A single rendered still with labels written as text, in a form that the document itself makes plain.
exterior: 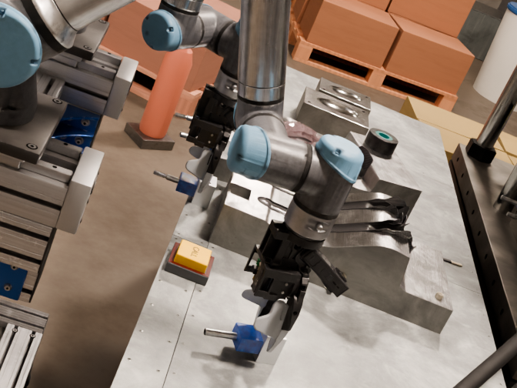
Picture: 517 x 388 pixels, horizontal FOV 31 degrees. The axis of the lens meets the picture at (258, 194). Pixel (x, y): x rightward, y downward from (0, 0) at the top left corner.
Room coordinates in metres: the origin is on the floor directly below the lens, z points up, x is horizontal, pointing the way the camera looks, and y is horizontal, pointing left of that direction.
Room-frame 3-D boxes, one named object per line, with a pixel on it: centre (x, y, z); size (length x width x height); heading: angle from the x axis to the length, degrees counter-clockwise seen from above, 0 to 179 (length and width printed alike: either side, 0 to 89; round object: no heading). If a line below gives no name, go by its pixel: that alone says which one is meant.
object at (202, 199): (1.75, 0.15, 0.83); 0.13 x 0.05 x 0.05; 99
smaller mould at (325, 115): (2.55, -0.11, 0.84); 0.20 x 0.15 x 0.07; 94
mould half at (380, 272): (1.75, -0.19, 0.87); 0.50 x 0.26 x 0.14; 94
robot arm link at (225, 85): (1.75, 0.13, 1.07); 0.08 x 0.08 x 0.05
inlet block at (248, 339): (1.29, -0.07, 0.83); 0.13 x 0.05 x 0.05; 115
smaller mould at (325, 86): (2.75, -0.12, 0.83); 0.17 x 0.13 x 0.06; 94
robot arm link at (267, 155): (1.29, 0.01, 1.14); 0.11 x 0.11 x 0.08; 17
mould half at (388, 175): (2.10, -0.07, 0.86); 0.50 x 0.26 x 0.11; 111
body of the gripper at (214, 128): (1.75, 0.14, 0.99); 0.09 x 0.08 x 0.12; 99
